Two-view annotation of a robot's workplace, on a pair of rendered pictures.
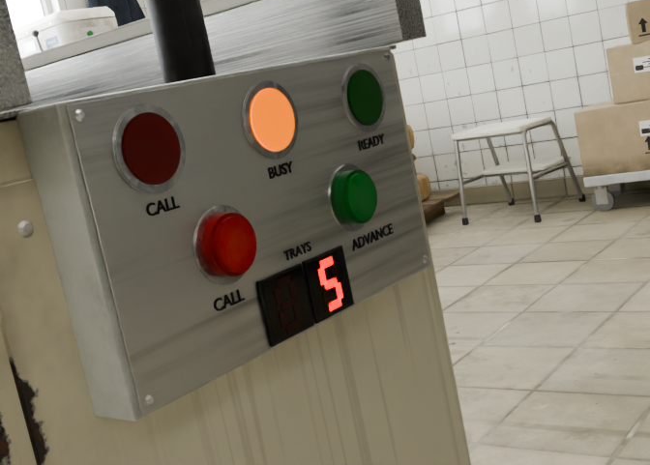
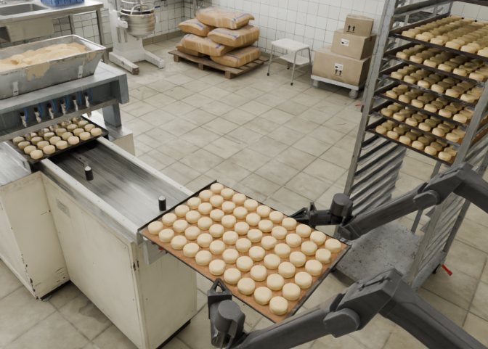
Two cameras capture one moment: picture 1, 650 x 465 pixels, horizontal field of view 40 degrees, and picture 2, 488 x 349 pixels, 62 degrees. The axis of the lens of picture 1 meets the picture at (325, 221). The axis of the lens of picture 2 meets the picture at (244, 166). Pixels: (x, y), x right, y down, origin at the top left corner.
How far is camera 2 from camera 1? 136 cm
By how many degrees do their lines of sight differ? 25
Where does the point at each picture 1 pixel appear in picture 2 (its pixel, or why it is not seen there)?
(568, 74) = (322, 27)
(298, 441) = (168, 257)
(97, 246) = (147, 251)
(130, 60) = (154, 178)
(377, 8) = not seen: hidden behind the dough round
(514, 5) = not seen: outside the picture
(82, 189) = (147, 247)
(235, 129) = not seen: hidden behind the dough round
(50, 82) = (139, 168)
